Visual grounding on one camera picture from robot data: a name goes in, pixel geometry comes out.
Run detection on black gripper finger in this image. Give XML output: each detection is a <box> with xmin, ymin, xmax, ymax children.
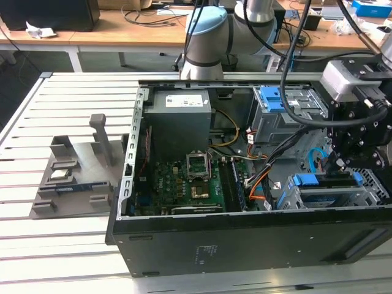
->
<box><xmin>345</xmin><ymin>143</ymin><xmax>385</xmax><ymax>168</ymax></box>
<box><xmin>324</xmin><ymin>122</ymin><xmax>359</xmax><ymax>171</ymax></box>

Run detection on blue data wire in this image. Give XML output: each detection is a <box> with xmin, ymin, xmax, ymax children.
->
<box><xmin>307</xmin><ymin>147</ymin><xmax>334</xmax><ymax>173</ymax></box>

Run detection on grey metal disk bay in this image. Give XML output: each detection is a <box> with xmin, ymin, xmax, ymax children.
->
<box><xmin>251</xmin><ymin>86</ymin><xmax>330</xmax><ymax>146</ymax></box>
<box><xmin>274</xmin><ymin>171</ymin><xmax>388</xmax><ymax>211</ymax></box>

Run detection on white small box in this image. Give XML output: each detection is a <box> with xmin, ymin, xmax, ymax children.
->
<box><xmin>374</xmin><ymin>24</ymin><xmax>392</xmax><ymax>42</ymax></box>

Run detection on clear plastic bags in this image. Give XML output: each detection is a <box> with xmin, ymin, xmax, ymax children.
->
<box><xmin>331</xmin><ymin>17</ymin><xmax>366</xmax><ymax>36</ymax></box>

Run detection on dark RAM stick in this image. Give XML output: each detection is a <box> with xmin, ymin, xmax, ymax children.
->
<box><xmin>230</xmin><ymin>159</ymin><xmax>248</xmax><ymax>212</ymax></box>

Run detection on black square container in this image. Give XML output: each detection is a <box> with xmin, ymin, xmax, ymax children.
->
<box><xmin>302</xmin><ymin>14</ymin><xmax>322</xmax><ymax>31</ymax></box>

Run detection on blue cardboard box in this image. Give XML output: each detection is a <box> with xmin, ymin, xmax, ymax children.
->
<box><xmin>351</xmin><ymin>0</ymin><xmax>392</xmax><ymax>18</ymax></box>

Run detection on grey flat box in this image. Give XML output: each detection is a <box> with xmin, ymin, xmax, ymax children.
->
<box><xmin>320</xmin><ymin>6</ymin><xmax>358</xmax><ymax>21</ymax></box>

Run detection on CPU socket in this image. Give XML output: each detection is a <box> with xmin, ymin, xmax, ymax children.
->
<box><xmin>189</xmin><ymin>181</ymin><xmax>213</xmax><ymax>202</ymax></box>

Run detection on metal socket cover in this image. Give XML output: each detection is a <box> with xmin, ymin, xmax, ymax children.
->
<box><xmin>186</xmin><ymin>152</ymin><xmax>211</xmax><ymax>181</ymax></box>

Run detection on black graphics card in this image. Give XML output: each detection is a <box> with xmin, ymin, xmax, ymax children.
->
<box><xmin>170</xmin><ymin>205</ymin><xmax>227</xmax><ymax>216</ymax></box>

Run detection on grey power supply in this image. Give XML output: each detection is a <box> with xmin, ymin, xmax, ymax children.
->
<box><xmin>143</xmin><ymin>91</ymin><xmax>213</xmax><ymax>160</ymax></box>

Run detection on black PC case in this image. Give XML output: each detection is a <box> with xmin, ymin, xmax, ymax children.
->
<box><xmin>105</xmin><ymin>79</ymin><xmax>392</xmax><ymax>279</ymax></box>

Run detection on green motherboard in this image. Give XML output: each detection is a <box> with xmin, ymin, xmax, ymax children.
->
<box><xmin>132</xmin><ymin>156</ymin><xmax>251</xmax><ymax>216</ymax></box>

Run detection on grey parts rack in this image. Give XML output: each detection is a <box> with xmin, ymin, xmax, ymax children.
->
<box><xmin>29</xmin><ymin>113</ymin><xmax>130</xmax><ymax>222</ymax></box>

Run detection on blue RAM stick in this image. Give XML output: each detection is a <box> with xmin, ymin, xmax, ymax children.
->
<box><xmin>55</xmin><ymin>183</ymin><xmax>107</xmax><ymax>194</ymax></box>

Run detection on crumpled white paper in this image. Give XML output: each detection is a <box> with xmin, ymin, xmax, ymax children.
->
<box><xmin>24</xmin><ymin>21</ymin><xmax>58</xmax><ymax>40</ymax></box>

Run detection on black monitor box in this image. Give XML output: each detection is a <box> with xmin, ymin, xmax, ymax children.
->
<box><xmin>0</xmin><ymin>0</ymin><xmax>101</xmax><ymax>32</ymax></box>

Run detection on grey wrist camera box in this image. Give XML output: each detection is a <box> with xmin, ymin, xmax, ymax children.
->
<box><xmin>320</xmin><ymin>60</ymin><xmax>361</xmax><ymax>102</ymax></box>

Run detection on black wire bundle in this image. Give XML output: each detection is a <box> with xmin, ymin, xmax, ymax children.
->
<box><xmin>246</xmin><ymin>124</ymin><xmax>309</xmax><ymax>191</ymax></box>

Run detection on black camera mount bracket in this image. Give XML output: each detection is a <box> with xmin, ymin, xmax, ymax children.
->
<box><xmin>345</xmin><ymin>55</ymin><xmax>392</xmax><ymax>82</ymax></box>

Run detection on black cable brown sleeve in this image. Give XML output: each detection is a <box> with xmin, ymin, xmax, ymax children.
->
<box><xmin>337</xmin><ymin>0</ymin><xmax>382</xmax><ymax>56</ymax></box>

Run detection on thick black camera cable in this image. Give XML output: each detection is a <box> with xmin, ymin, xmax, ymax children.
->
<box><xmin>280</xmin><ymin>0</ymin><xmax>390</xmax><ymax>126</ymax></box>

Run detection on red wire white connector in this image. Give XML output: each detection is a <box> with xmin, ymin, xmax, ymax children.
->
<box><xmin>245</xmin><ymin>127</ymin><xmax>262</xmax><ymax>160</ymax></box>

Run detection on wooden desk white frame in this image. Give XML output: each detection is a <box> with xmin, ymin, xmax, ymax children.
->
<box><xmin>0</xmin><ymin>6</ymin><xmax>192</xmax><ymax>74</ymax></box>
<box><xmin>271</xmin><ymin>0</ymin><xmax>392</xmax><ymax>72</ymax></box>

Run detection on yellow black wire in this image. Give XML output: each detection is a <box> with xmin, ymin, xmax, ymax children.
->
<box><xmin>208</xmin><ymin>109</ymin><xmax>242</xmax><ymax>150</ymax></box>

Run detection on red black twisted wire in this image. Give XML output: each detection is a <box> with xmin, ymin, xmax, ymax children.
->
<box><xmin>138</xmin><ymin>126</ymin><xmax>153</xmax><ymax>185</ymax></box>

